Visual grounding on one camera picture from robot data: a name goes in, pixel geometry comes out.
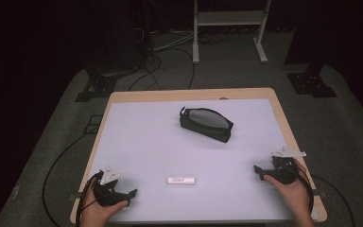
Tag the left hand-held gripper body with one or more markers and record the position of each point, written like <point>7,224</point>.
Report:
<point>107,196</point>

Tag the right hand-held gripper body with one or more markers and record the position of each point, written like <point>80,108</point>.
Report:
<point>284,171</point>

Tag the person's left hand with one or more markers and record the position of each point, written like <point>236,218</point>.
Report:
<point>98,215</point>

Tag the person's right hand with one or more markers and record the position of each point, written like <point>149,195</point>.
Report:
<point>293,198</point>

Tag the small white eraser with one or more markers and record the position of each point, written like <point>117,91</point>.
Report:
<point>181,180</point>

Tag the white table mat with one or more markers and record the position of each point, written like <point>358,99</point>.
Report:
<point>186,157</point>

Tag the black pencil case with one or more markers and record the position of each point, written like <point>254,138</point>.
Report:
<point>206,124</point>

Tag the black stand base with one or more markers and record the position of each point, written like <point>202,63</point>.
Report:
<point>100,85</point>
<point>312,84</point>

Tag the wooden table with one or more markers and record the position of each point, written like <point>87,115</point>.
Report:
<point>189,94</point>

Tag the white metal stand frame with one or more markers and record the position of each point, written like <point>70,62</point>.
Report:
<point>230,18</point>

